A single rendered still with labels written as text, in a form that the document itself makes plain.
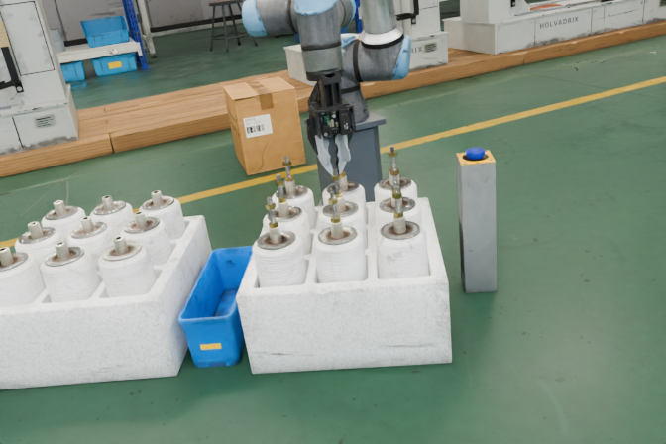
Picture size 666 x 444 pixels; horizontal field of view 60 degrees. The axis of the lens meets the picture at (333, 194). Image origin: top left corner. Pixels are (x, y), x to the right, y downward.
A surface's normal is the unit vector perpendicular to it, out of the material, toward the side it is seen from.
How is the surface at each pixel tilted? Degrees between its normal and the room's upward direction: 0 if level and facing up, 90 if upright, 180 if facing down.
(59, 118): 90
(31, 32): 90
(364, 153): 90
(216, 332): 92
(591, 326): 0
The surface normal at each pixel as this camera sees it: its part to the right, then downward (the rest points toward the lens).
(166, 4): 0.39, 0.31
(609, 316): -0.11, -0.92
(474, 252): -0.06, 0.39
